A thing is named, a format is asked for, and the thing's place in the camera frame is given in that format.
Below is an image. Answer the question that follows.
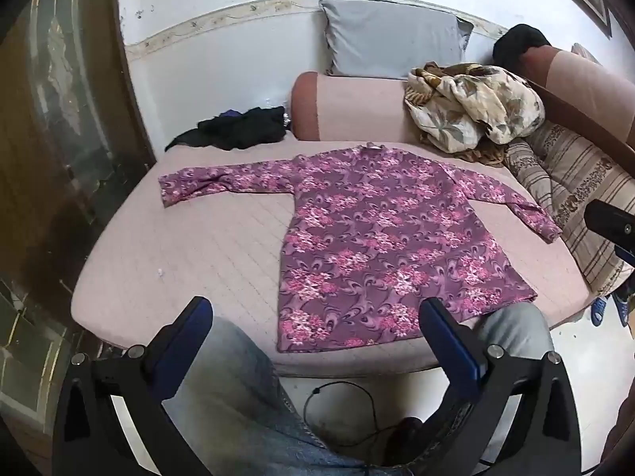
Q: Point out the blue slipper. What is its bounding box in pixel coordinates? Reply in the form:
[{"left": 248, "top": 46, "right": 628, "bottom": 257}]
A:
[
  {"left": 612, "top": 290, "right": 632, "bottom": 328},
  {"left": 590, "top": 295, "right": 610, "bottom": 327}
]

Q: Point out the black cloth pile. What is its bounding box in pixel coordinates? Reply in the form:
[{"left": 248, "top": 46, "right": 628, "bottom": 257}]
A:
[{"left": 165, "top": 106, "right": 289, "bottom": 154}]

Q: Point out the purple floral long-sleeved shirt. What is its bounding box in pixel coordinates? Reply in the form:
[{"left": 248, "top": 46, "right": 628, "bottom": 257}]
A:
[{"left": 158, "top": 144, "right": 564, "bottom": 354}]

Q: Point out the brown and pink bolster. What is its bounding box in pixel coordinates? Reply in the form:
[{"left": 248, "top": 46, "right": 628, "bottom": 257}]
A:
[{"left": 516, "top": 44, "right": 635, "bottom": 144}]

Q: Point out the black shoe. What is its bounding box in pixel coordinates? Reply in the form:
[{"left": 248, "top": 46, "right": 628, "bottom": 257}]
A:
[{"left": 384, "top": 416, "right": 425, "bottom": 459}]

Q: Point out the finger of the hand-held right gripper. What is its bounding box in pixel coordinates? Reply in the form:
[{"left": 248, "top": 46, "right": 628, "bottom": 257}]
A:
[{"left": 583, "top": 200, "right": 635, "bottom": 249}]

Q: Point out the person's right leg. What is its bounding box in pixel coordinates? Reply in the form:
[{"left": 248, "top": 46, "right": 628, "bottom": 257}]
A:
[{"left": 470, "top": 302, "right": 555, "bottom": 360}]

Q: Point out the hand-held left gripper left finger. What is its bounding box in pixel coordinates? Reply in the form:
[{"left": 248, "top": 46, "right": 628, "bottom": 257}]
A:
[{"left": 52, "top": 296, "right": 214, "bottom": 476}]

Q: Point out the black garment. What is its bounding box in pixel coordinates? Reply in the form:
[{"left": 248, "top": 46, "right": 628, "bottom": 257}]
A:
[{"left": 493, "top": 24, "right": 552, "bottom": 67}]

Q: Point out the black cable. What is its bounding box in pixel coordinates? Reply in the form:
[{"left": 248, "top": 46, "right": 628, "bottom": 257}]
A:
[{"left": 304, "top": 381, "right": 380, "bottom": 476}]

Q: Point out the pink bed mattress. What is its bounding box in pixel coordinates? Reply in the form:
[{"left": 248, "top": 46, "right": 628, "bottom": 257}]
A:
[{"left": 71, "top": 136, "right": 596, "bottom": 378}]

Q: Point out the pink bolster with brown end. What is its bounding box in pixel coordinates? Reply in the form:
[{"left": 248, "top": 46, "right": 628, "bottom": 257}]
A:
[{"left": 290, "top": 72, "right": 422, "bottom": 144}]

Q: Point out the striped beige cushion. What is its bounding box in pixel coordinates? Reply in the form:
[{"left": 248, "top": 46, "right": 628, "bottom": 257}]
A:
[{"left": 506, "top": 121, "right": 635, "bottom": 298}]

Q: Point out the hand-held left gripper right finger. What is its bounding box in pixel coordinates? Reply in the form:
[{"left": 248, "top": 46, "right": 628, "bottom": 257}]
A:
[{"left": 419, "top": 297, "right": 582, "bottom": 476}]

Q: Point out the beige floral blanket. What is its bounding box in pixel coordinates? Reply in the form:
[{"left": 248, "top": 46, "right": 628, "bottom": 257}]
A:
[{"left": 404, "top": 62, "right": 546, "bottom": 167}]

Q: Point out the grey pillow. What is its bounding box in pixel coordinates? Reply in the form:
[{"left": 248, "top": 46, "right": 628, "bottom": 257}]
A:
[{"left": 320, "top": 0, "right": 474, "bottom": 80}]

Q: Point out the wooden cabinet with glass door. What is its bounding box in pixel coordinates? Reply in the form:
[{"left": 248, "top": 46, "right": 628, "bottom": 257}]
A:
[{"left": 0, "top": 0, "right": 160, "bottom": 462}]

